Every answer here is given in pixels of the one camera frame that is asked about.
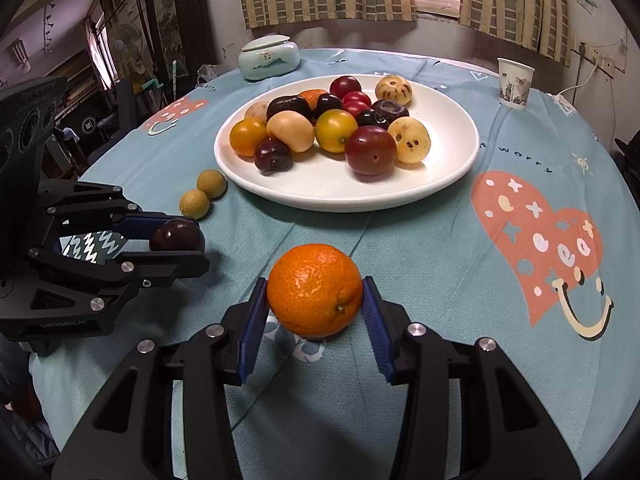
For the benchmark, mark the white green pole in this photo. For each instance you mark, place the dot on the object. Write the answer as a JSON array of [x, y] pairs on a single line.
[[174, 77]]

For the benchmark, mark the yellow-green tomato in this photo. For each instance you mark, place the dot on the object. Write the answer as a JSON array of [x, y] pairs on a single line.
[[336, 130]]

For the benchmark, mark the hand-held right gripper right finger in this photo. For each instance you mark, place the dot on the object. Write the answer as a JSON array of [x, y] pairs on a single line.
[[377, 330]]

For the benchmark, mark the pale yellow fruit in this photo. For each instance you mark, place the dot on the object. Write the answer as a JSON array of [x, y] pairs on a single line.
[[409, 140]]

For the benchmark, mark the white plate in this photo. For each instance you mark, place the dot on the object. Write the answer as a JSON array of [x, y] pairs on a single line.
[[325, 185]]

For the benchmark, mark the dark framed picture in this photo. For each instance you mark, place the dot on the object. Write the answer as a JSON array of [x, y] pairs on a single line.
[[167, 25]]

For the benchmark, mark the tan longan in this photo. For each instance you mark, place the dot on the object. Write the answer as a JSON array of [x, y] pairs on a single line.
[[212, 183], [194, 203]]

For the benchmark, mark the dark red plum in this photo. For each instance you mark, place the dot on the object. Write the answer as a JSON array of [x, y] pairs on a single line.
[[328, 104]]

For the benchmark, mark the dark purple water chestnut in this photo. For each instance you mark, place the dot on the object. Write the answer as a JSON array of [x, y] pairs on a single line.
[[390, 110]]

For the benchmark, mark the red cherry tomato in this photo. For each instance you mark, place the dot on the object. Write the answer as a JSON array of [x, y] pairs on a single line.
[[356, 108], [356, 96]]

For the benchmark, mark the standing fan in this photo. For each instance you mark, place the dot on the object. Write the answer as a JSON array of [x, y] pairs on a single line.
[[125, 42]]

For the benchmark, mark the peach-coloured round fruit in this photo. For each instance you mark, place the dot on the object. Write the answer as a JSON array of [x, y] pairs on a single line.
[[290, 131]]

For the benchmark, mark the black hat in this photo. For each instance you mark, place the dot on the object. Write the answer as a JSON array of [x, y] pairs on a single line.
[[631, 152]]

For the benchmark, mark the clear plastic bag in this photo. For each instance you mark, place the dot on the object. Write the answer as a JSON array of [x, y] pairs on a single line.
[[207, 72]]

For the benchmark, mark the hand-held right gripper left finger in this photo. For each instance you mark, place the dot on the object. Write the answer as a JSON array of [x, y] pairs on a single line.
[[252, 330]]

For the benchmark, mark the large red plum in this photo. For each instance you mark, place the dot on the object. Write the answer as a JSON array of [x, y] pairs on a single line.
[[370, 150]]

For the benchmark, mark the printed paper cup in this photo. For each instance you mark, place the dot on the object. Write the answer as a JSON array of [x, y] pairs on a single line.
[[515, 84]]

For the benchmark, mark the dark brown water chestnut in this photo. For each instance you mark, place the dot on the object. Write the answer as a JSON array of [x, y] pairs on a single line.
[[286, 107]]

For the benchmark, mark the orange mandarin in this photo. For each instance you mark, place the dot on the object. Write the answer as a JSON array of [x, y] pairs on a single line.
[[312, 96], [315, 290]]

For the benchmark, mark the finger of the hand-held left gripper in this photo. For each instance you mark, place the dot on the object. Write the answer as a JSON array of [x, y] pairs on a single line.
[[165, 265], [142, 225]]

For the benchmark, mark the orange-yellow tomato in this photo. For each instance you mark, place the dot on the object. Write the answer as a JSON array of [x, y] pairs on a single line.
[[248, 136]]

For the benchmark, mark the dark purple plum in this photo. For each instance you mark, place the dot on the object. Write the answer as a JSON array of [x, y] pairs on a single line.
[[175, 235], [372, 118], [272, 155]]

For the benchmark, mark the person's dark clothing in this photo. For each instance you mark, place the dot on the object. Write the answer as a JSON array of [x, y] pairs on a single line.
[[25, 425]]

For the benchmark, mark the tan brown-spotted fruit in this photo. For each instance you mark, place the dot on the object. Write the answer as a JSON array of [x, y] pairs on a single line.
[[393, 89]]

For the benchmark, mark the wall power strip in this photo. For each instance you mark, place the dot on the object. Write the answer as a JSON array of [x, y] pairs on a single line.
[[597, 57]]

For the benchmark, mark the tan round fruit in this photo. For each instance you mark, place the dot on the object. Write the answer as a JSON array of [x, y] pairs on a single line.
[[256, 110]]

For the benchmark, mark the pale green lidded ceramic jar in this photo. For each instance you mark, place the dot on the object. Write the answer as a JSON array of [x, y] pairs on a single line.
[[268, 57]]

